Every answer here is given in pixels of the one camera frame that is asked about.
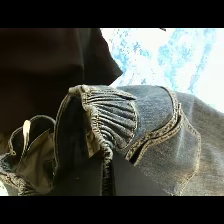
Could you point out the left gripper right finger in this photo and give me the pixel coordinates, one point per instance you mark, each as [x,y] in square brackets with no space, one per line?
[130,181]

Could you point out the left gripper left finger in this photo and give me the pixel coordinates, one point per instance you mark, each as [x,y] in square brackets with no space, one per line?
[86,183]

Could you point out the dark blue jeans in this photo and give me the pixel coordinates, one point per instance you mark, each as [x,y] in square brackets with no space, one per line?
[156,123]

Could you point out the black garment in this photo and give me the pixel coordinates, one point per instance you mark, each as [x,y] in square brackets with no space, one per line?
[43,66]

